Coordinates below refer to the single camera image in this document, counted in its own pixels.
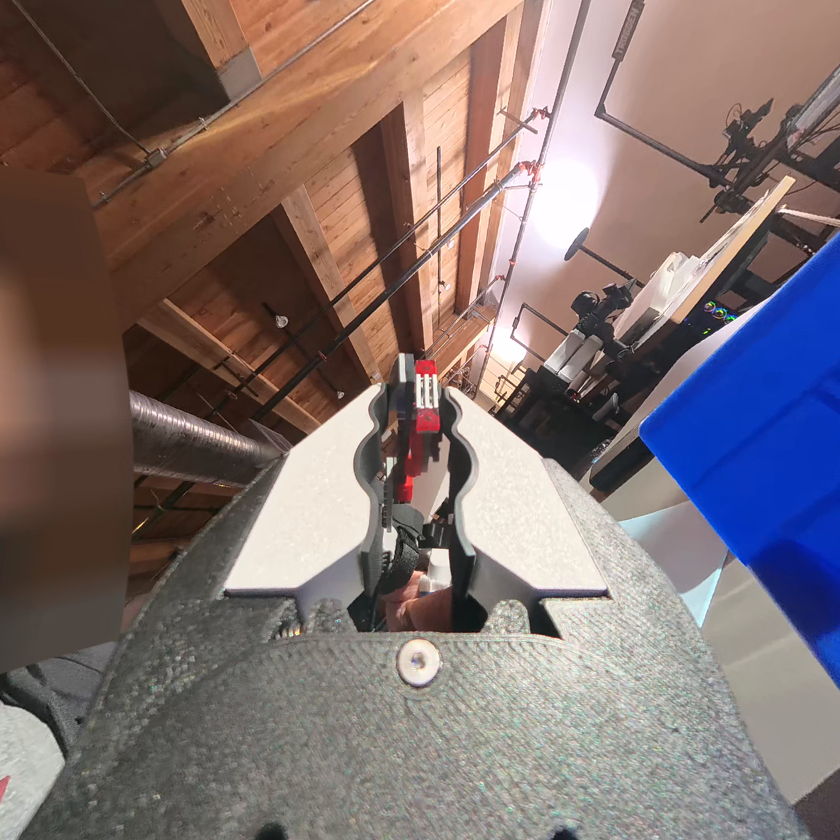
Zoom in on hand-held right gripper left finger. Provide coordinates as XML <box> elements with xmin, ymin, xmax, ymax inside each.
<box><xmin>223</xmin><ymin>383</ymin><xmax>391</xmax><ymax>621</ymax></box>

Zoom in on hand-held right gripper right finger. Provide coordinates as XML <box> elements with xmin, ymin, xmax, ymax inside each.
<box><xmin>441</xmin><ymin>387</ymin><xmax>609</xmax><ymax>621</ymax></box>

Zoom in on small red brick assembly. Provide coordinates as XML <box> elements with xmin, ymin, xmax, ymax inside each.
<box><xmin>403</xmin><ymin>357</ymin><xmax>444</xmax><ymax>503</ymax></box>

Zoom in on long grey black brick assembly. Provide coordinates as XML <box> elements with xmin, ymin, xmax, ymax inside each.
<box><xmin>382</xmin><ymin>353</ymin><xmax>417</xmax><ymax>509</ymax></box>

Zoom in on person's left hand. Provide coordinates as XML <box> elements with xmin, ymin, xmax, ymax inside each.
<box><xmin>384</xmin><ymin>577</ymin><xmax>455</xmax><ymax>632</ymax></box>

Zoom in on black office chair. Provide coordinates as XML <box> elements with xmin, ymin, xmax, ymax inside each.
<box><xmin>495</xmin><ymin>367</ymin><xmax>592</xmax><ymax>460</ymax></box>

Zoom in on light blue instruction booklet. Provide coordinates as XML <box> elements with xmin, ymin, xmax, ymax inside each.
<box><xmin>617</xmin><ymin>502</ymin><xmax>729</xmax><ymax>627</ymax></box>

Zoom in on blue plastic bin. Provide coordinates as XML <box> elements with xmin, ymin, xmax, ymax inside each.
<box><xmin>640</xmin><ymin>231</ymin><xmax>840</xmax><ymax>690</ymax></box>

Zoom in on thick black ceiling pipe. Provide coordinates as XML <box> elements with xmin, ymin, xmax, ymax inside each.
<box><xmin>249</xmin><ymin>161</ymin><xmax>536</xmax><ymax>424</ymax></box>

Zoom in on stack of flat white boxes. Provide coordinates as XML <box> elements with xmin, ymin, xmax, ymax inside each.
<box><xmin>617</xmin><ymin>252</ymin><xmax>697</xmax><ymax>329</ymax></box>

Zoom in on black round floor lamp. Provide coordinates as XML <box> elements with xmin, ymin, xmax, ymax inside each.
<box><xmin>566</xmin><ymin>226</ymin><xmax>631</xmax><ymax>278</ymax></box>

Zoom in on person's black jacket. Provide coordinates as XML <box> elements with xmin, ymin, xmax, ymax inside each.
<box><xmin>0</xmin><ymin>643</ymin><xmax>112</xmax><ymax>756</ymax></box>

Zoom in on wooden-top background table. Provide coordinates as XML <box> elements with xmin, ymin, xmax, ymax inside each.
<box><xmin>630</xmin><ymin>174</ymin><xmax>798</xmax><ymax>329</ymax></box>

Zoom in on person's grey trousers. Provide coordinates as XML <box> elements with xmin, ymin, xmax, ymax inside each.
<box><xmin>0</xmin><ymin>702</ymin><xmax>67</xmax><ymax>840</ymax></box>

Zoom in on sprinkler pipe with red fittings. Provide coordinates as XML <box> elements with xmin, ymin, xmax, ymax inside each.
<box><xmin>459</xmin><ymin>0</ymin><xmax>592</xmax><ymax>395</ymax></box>

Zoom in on black equipment rack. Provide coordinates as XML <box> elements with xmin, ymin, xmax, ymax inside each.
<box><xmin>699</xmin><ymin>0</ymin><xmax>840</xmax><ymax>224</ymax></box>

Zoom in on silver ventilation duct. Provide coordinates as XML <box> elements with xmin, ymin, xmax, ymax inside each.
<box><xmin>128</xmin><ymin>390</ymin><xmax>290</xmax><ymax>490</ymax></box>

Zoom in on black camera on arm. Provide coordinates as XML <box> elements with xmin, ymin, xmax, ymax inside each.
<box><xmin>571</xmin><ymin>282</ymin><xmax>641</xmax><ymax>342</ymax></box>

